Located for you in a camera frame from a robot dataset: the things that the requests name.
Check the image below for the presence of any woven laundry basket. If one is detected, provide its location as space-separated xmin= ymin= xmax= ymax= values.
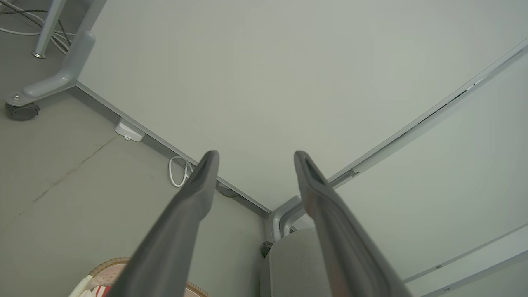
xmin=68 ymin=257 xmax=211 ymax=297

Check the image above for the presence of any white power adapter box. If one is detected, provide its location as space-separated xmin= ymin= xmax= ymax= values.
xmin=115 ymin=118 xmax=146 ymax=142

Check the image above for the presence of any white and black cable bundle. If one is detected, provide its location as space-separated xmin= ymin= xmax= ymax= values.
xmin=0 ymin=0 xmax=75 ymax=55

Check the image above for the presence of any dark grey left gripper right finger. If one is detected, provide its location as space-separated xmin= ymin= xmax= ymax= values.
xmin=294 ymin=151 xmax=413 ymax=297

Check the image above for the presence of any slim grey metal leg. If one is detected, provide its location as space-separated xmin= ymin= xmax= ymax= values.
xmin=32 ymin=0 xmax=66 ymax=59

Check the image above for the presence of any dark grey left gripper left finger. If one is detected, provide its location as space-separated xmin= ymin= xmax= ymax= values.
xmin=108 ymin=150 xmax=220 ymax=297

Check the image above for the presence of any white looped cable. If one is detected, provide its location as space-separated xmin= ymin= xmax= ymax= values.
xmin=168 ymin=156 xmax=193 ymax=188

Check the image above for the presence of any grey stand leg with caster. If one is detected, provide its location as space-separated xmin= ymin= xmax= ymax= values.
xmin=4 ymin=0 xmax=108 ymax=121

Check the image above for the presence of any white and grey partition post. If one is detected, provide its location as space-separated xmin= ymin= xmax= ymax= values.
xmin=402 ymin=224 xmax=528 ymax=297

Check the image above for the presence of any grey partition frame post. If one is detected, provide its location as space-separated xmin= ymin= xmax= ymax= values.
xmin=328 ymin=38 xmax=528 ymax=189

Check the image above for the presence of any grey partition foot bracket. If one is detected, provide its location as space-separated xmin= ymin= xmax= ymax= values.
xmin=270 ymin=196 xmax=306 ymax=242

